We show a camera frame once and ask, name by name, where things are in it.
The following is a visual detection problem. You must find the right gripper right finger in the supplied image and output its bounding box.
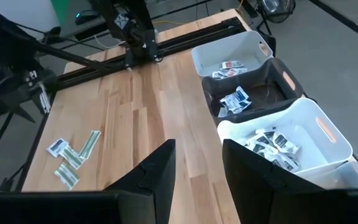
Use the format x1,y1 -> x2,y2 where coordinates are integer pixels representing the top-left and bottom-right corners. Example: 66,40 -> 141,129
222,139 -> 358,224

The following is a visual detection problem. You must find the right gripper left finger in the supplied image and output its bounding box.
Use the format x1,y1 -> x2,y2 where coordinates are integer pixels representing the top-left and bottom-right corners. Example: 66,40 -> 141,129
0,139 -> 177,224

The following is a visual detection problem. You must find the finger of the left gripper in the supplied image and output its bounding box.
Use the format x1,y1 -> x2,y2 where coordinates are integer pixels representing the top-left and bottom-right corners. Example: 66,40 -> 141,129
26,83 -> 44,105
9,104 -> 37,124

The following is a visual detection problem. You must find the green striped bandage packet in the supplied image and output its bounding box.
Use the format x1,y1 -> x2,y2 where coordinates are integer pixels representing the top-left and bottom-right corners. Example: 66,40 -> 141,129
53,161 -> 81,191
60,144 -> 86,170
78,130 -> 102,161

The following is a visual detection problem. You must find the clear plastic bin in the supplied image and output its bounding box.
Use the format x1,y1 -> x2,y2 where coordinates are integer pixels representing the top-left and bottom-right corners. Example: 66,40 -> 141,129
303,161 -> 358,190

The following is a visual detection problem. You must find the white and green panel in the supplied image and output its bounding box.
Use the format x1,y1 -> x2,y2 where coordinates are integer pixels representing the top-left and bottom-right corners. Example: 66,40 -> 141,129
0,0 -> 71,34

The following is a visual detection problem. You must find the white plastic bin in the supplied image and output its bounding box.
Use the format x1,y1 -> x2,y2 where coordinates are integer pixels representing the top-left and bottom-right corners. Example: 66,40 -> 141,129
216,98 -> 353,180

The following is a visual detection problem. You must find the black computer mouse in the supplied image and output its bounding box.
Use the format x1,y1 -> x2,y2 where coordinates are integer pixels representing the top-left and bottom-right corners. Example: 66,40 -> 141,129
74,9 -> 101,26

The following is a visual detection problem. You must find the dark grey plastic bin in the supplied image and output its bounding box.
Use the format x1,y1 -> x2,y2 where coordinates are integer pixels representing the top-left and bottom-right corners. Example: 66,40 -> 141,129
201,57 -> 306,125

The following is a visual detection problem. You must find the light grey plastic bin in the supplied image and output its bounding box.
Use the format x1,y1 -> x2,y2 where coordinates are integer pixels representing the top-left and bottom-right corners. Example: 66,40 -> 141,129
191,30 -> 274,80

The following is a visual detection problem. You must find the black floor fan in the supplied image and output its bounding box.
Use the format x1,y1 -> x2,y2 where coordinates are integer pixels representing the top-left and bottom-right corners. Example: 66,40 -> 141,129
255,0 -> 297,37

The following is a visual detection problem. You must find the white cable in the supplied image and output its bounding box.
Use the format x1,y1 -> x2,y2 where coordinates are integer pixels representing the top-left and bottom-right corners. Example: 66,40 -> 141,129
93,33 -> 127,50

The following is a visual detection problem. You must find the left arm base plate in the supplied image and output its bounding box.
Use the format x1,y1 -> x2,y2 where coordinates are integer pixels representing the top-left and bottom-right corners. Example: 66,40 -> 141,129
123,29 -> 160,72

